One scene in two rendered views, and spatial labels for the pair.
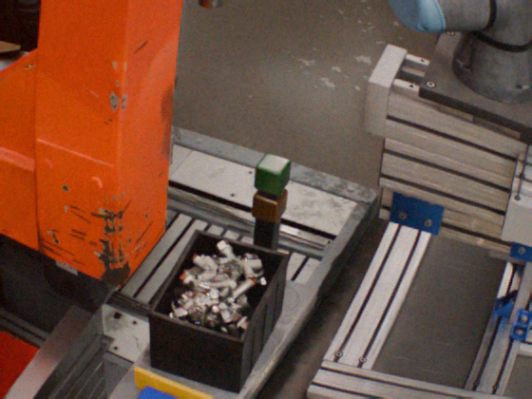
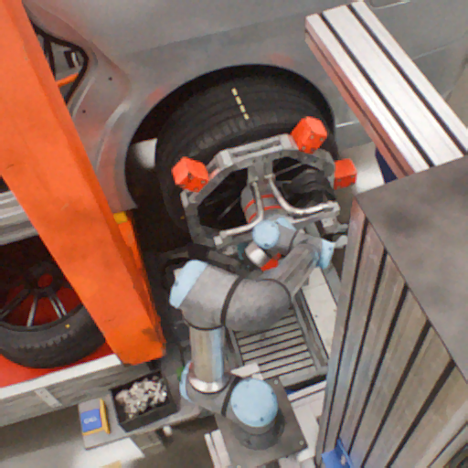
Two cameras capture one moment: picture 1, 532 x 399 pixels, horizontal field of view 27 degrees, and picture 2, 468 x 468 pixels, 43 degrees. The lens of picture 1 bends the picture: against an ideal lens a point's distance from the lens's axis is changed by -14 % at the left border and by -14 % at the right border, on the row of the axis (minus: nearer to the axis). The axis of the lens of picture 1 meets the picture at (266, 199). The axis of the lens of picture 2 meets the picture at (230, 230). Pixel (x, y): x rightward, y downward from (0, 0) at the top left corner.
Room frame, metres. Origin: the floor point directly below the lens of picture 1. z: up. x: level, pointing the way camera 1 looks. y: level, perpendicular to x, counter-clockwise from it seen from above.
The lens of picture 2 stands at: (1.27, -0.77, 2.58)
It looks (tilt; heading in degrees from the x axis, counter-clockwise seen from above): 56 degrees down; 61
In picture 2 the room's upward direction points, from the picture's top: 9 degrees counter-clockwise
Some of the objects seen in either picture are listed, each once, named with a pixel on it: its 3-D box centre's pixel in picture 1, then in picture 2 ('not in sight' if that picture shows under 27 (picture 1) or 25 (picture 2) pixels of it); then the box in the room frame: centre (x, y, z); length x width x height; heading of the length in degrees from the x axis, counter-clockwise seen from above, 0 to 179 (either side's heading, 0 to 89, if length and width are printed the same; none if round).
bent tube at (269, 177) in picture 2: not in sight; (297, 186); (2.04, 0.14, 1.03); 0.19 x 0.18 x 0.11; 70
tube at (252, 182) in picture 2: not in sight; (239, 202); (1.85, 0.20, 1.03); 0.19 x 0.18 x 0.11; 70
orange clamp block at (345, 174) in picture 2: not in sight; (341, 174); (2.29, 0.18, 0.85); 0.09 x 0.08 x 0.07; 160
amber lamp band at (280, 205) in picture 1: (269, 202); not in sight; (1.43, -0.01, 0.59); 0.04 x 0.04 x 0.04; 70
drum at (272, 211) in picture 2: not in sight; (265, 214); (1.96, 0.22, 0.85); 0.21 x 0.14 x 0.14; 70
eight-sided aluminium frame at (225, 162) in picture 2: not in sight; (260, 198); (1.99, 0.29, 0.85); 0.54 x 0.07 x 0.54; 160
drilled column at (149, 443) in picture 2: not in sight; (143, 429); (1.21, 0.07, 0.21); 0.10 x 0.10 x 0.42; 70
